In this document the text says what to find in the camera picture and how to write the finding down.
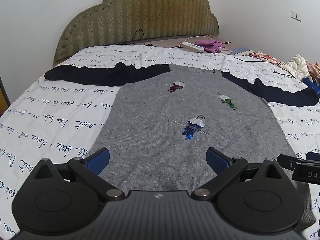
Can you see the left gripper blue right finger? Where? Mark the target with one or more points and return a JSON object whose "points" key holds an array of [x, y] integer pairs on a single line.
{"points": [[223, 165]]}

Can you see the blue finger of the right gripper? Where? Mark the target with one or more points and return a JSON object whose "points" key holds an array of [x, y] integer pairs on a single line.
{"points": [[312, 156]]}

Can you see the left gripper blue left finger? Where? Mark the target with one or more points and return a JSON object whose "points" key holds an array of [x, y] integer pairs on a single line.
{"points": [[89, 166]]}

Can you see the grey and navy knit sweater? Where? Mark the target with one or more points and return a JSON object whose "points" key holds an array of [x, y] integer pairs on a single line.
{"points": [[164, 118]]}

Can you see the cream and pink clothes pile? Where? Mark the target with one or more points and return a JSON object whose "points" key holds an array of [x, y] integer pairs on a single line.
{"points": [[300, 68]]}

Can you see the colourful floral fabric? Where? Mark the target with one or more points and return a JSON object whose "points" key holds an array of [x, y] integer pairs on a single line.
{"points": [[265, 57]]}

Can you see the purple crumpled cloth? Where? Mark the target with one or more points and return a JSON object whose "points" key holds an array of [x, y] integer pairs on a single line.
{"points": [[211, 46]]}

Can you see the white power strip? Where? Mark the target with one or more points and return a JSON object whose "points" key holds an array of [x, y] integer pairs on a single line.
{"points": [[192, 47]]}

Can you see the olive green padded headboard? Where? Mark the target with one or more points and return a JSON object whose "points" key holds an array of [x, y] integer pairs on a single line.
{"points": [[119, 21]]}

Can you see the white wall switch right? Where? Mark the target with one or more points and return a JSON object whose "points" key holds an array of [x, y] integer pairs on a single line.
{"points": [[296, 16]]}

